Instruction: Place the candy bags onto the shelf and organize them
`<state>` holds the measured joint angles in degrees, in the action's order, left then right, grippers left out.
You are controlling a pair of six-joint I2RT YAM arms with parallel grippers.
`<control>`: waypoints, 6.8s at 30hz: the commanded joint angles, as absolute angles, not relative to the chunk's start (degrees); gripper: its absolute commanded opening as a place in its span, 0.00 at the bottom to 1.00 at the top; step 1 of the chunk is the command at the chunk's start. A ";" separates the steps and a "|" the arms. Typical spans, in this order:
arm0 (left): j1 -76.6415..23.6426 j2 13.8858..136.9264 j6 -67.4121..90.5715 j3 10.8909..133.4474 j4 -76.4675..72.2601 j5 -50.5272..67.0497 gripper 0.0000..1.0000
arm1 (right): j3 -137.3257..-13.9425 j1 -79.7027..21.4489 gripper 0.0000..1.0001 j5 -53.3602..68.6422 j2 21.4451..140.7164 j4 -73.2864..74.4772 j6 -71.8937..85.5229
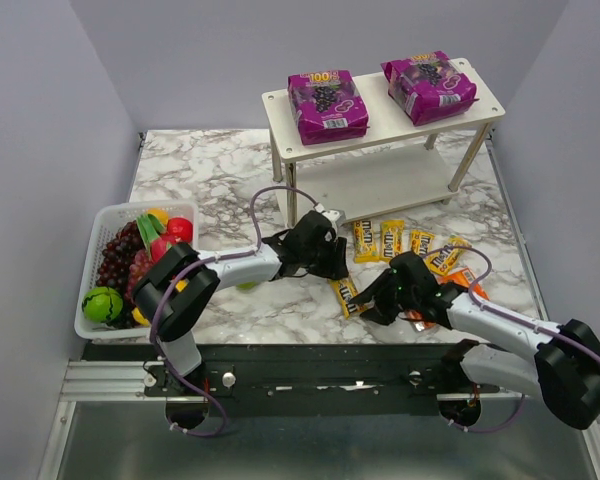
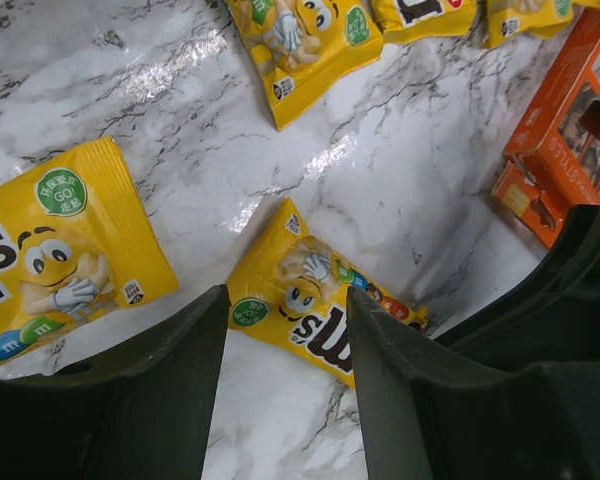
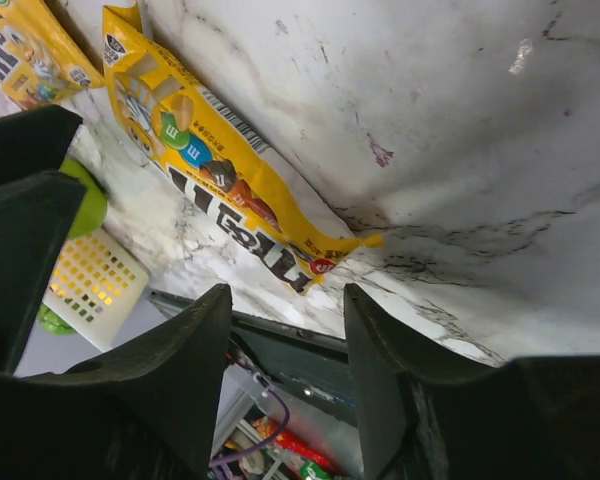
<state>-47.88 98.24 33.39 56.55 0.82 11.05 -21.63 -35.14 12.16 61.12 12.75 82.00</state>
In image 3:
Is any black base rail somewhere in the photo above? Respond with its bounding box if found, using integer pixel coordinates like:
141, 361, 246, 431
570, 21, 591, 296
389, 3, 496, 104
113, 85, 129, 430
147, 287, 361, 426

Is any white plastic fruit basket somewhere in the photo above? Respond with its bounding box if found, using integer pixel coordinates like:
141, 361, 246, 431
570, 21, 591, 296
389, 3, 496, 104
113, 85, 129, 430
42, 228, 149, 352

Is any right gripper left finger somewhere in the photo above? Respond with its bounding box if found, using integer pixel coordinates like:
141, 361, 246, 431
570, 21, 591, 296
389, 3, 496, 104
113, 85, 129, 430
0, 284, 232, 479

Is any yellow M&M bag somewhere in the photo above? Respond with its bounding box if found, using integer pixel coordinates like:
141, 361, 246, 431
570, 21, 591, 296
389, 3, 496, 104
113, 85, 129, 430
0, 1, 104, 110
102, 2, 383, 294

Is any green pear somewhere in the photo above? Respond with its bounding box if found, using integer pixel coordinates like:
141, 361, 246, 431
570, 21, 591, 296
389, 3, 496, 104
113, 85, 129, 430
60, 156, 108, 240

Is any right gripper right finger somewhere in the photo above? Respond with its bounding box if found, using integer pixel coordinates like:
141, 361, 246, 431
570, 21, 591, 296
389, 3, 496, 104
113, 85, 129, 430
344, 284, 600, 479

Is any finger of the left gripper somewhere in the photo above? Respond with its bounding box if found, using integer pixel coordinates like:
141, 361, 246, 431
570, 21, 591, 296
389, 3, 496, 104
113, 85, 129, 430
0, 172, 86, 373
0, 105, 83, 186

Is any small green watermelon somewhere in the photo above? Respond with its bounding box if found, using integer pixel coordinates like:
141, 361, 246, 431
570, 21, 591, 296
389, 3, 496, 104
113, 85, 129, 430
36, 303, 76, 336

